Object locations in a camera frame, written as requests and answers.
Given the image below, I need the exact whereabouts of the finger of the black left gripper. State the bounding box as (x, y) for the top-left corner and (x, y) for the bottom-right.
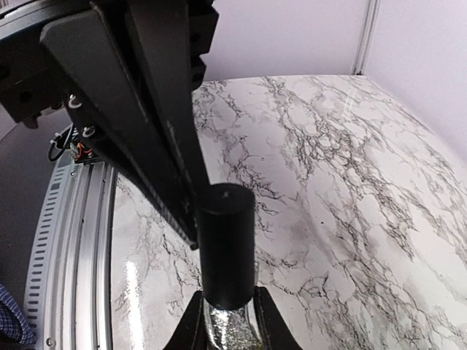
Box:
(127, 1), (209, 219)

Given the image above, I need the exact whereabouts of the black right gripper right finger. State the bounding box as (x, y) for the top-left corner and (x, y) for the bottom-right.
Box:
(253, 287), (301, 350)

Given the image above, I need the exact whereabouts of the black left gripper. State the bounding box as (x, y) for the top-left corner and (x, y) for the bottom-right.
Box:
(1, 1), (219, 249)

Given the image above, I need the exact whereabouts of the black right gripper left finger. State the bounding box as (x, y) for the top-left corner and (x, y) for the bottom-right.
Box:
(173, 291), (204, 349)

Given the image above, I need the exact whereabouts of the black nail polish cap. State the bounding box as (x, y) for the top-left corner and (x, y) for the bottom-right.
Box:
(196, 183), (255, 311)

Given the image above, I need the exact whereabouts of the blue checkered sleeve forearm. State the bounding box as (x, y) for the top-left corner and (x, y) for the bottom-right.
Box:
(1, 284), (36, 346)

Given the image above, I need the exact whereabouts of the aluminium front rail frame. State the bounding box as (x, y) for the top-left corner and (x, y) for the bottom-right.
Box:
(21, 123), (120, 350)

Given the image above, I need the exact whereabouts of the right aluminium corner post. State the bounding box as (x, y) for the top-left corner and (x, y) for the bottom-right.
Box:
(352, 0), (380, 75)

